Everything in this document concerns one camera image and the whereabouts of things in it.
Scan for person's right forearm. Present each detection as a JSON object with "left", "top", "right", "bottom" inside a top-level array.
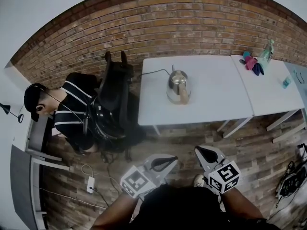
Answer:
[{"left": 221, "top": 187, "right": 267, "bottom": 225}]

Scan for bundle of black cables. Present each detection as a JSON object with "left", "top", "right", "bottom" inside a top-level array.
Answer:
[{"left": 275, "top": 161, "right": 307, "bottom": 208}]

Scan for person's left forearm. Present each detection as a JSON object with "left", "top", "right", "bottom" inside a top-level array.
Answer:
[{"left": 90, "top": 192, "right": 145, "bottom": 230}]

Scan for clear green plastic bottle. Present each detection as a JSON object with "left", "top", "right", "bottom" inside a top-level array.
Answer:
[{"left": 257, "top": 39, "right": 275, "bottom": 69}]

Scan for person's black clothing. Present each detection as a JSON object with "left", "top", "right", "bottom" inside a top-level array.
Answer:
[{"left": 129, "top": 184, "right": 290, "bottom": 230}]

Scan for dark blue cloth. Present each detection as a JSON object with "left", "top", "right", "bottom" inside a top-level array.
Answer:
[{"left": 253, "top": 63, "right": 265, "bottom": 77}]

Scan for white table with grey mat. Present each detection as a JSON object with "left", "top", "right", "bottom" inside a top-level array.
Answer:
[{"left": 230, "top": 54, "right": 307, "bottom": 144}]

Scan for white power strip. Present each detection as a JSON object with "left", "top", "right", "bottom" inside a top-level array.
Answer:
[{"left": 86, "top": 176, "right": 95, "bottom": 194}]

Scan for pink cloth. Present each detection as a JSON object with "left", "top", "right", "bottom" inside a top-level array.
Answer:
[{"left": 244, "top": 56, "right": 259, "bottom": 71}]

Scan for silver kettle with wooden handle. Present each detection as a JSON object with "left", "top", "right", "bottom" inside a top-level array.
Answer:
[{"left": 166, "top": 65, "right": 194, "bottom": 105}]

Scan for black power cable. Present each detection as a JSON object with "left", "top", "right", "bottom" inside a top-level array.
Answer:
[{"left": 140, "top": 69, "right": 171, "bottom": 77}]

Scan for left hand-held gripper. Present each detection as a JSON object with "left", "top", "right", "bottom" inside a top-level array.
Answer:
[{"left": 119, "top": 153, "right": 179, "bottom": 199}]

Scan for white cable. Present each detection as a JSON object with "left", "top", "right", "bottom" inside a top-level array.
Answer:
[{"left": 39, "top": 164, "right": 107, "bottom": 210}]

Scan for black office chair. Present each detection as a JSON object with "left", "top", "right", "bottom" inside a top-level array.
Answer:
[{"left": 88, "top": 51, "right": 135, "bottom": 161}]

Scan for large white table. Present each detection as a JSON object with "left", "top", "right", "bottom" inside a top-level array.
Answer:
[{"left": 137, "top": 55, "right": 254, "bottom": 136}]

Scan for person's white shoe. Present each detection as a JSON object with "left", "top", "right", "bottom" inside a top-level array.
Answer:
[{"left": 193, "top": 173, "right": 205, "bottom": 188}]

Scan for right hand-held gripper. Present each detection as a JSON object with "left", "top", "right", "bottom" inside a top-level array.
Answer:
[{"left": 194, "top": 144, "right": 242, "bottom": 194}]

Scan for grey desk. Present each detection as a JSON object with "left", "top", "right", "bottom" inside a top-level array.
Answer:
[{"left": 10, "top": 115, "right": 71, "bottom": 230}]

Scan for black desk lamp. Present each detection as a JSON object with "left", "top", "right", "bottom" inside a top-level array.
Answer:
[{"left": 0, "top": 103, "right": 24, "bottom": 124}]

